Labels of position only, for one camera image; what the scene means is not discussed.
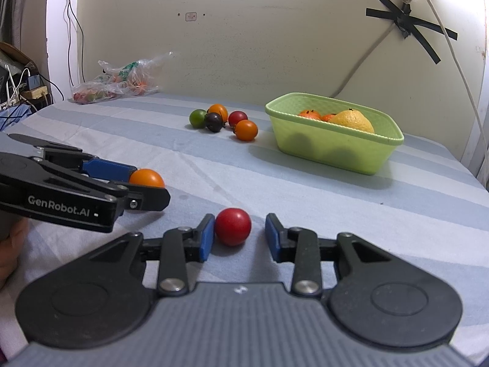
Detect clear plastic bag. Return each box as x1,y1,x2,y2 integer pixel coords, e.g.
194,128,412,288
72,51,173,105

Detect large green tomato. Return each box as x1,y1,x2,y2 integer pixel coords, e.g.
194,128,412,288
189,109,208,129

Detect white cable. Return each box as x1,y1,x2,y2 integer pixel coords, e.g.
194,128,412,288
418,0,489,140

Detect green plastic basket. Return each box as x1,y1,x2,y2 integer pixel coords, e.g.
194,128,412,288
265,92,405,176

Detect person's left hand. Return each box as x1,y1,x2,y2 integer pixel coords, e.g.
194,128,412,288
0,217,30,289

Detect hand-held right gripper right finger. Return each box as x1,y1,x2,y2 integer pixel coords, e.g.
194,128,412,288
265,213,386,298

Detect large red tomato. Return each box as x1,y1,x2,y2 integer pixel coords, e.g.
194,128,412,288
215,208,252,247

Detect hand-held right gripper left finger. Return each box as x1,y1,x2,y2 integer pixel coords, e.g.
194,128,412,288
90,213,216,297

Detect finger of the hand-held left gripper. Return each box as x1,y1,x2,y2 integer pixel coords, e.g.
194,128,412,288
8,133,139,182
38,158,171,212

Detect large yellow lemon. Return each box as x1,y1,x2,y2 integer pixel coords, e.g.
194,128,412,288
329,109,376,134

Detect beige power strip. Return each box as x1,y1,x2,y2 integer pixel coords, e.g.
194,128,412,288
21,86,49,101

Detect orange tomato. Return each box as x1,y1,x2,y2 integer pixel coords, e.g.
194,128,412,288
129,169,166,189
234,120,258,141
208,104,229,123

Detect dark purple tomato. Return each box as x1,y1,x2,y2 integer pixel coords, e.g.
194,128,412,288
204,112,224,133

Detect blue cloth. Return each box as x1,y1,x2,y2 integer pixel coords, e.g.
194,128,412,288
0,104,32,131

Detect black cables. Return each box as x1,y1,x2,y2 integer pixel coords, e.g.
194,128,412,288
63,0,85,89

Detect black tape cross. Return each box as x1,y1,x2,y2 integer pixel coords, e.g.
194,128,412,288
366,0,458,65

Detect aluminium window frame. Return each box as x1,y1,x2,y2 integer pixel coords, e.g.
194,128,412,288
460,95,489,189

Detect striped bed sheet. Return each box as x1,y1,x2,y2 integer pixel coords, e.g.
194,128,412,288
0,92,489,365

